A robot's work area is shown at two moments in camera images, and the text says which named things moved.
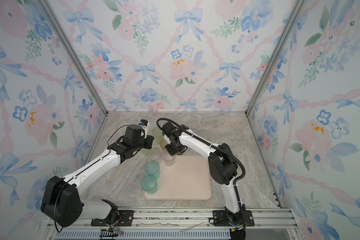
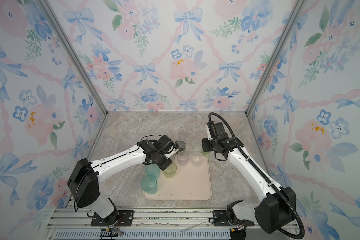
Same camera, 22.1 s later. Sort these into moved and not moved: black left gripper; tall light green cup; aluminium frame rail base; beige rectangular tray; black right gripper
Moved: tall light green cup; black left gripper; black right gripper
Not moved: beige rectangular tray; aluminium frame rail base
